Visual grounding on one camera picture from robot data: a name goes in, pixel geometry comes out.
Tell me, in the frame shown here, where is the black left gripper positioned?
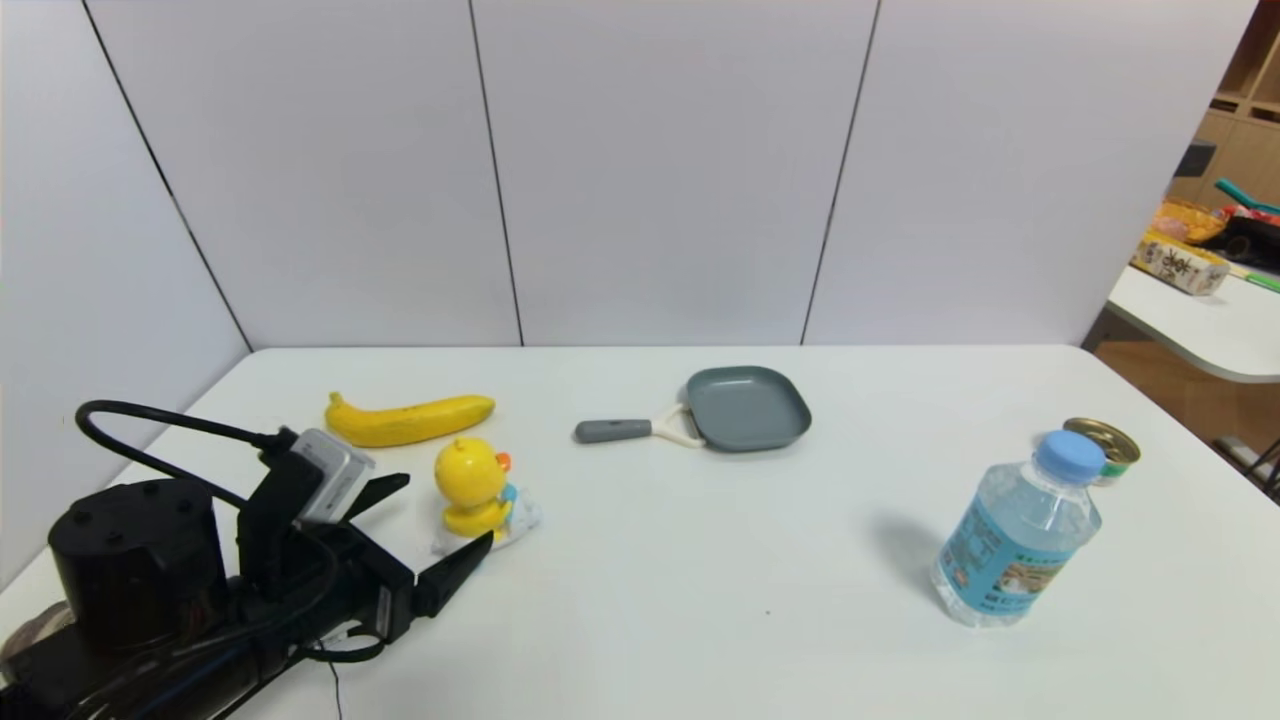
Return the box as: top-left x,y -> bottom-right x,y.
245,472 -> 495,664

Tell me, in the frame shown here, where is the yellow duck scooter toy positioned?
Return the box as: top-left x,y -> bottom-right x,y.
432,437 -> 544,576

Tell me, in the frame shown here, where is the yellow banana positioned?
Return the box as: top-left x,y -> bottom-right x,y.
325,391 -> 497,449

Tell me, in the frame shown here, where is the grey square toy pan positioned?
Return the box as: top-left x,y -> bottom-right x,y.
574,366 -> 813,453

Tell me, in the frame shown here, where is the striped brown bread loaf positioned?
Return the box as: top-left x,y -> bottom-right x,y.
0,602 -> 76,663

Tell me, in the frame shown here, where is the water bottle blue cap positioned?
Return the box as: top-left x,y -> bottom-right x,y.
930,430 -> 1105,629

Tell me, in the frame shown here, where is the tin can gold lid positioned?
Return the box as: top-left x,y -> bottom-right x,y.
1062,417 -> 1141,488

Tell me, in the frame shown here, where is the printed cardboard box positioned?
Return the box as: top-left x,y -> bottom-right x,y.
1130,231 -> 1230,297

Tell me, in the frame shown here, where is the white round-cornered side table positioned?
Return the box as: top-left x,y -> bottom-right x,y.
1105,262 -> 1280,385

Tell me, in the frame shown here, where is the orange snack bag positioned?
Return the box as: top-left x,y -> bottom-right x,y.
1152,201 -> 1226,246

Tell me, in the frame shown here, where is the wooden shelf unit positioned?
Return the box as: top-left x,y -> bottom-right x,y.
1165,0 -> 1280,211

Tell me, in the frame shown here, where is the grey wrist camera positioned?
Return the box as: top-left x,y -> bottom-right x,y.
290,428 -> 377,527

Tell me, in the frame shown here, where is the black camera cable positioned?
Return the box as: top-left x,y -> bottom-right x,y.
75,399 -> 296,511

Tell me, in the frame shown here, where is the black item teal handle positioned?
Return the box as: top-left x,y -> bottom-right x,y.
1214,179 -> 1280,271

